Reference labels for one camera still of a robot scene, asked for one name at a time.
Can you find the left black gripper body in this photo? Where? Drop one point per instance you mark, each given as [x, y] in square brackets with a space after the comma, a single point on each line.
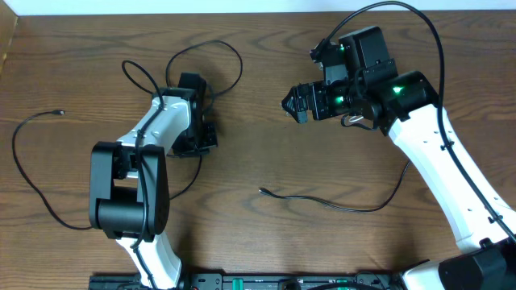
[200, 139]

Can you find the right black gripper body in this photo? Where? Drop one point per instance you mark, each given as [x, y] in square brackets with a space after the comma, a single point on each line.
[337, 100]

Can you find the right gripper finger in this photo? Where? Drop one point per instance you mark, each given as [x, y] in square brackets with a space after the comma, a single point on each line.
[299, 116]
[298, 95]

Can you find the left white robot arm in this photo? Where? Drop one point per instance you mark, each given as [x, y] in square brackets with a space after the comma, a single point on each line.
[129, 187]

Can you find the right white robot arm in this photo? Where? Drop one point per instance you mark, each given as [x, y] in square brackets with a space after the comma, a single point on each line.
[361, 79]

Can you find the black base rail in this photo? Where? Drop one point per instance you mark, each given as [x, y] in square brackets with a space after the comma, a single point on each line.
[220, 281]

